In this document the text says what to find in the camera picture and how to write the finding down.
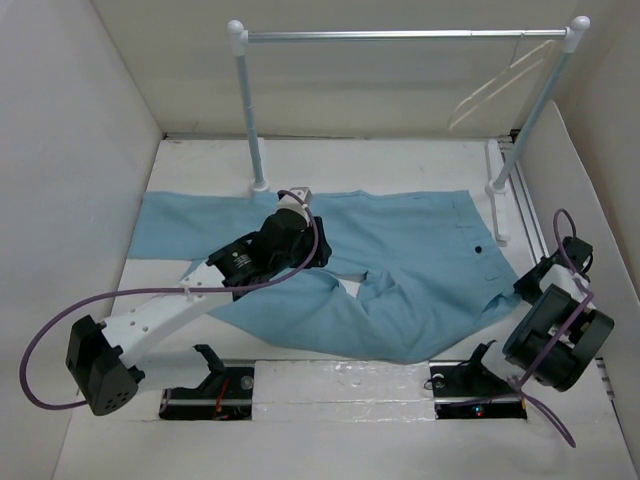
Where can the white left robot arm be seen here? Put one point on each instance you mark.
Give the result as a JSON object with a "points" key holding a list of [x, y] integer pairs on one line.
{"points": [[111, 361]]}

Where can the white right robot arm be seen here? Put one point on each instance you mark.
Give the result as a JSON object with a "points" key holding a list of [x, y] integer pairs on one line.
{"points": [[555, 288]]}

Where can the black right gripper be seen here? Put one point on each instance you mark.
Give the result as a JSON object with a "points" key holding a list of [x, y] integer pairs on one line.
{"points": [[524, 286]]}

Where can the aluminium side rail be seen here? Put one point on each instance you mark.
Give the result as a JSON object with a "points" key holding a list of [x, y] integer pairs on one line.
{"points": [[529, 218]]}

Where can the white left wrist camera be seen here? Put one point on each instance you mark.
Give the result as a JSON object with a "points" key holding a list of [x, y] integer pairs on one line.
{"points": [[296, 200]]}

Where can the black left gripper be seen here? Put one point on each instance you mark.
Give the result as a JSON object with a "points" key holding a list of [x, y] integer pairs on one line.
{"points": [[308, 238]]}

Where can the cream plastic clothes hanger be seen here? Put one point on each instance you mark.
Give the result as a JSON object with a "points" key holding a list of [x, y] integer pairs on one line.
{"points": [[494, 108]]}

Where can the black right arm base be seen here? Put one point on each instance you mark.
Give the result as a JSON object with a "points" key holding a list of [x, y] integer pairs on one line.
{"points": [[465, 391]]}

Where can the white metal clothes rack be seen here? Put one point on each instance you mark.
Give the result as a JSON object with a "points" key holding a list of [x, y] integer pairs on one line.
{"points": [[570, 37]]}

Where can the light blue trousers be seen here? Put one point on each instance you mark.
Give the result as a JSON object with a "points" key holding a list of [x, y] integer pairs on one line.
{"points": [[409, 276]]}

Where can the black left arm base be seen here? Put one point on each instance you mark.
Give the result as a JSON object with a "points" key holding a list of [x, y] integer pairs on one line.
{"points": [[227, 398]]}

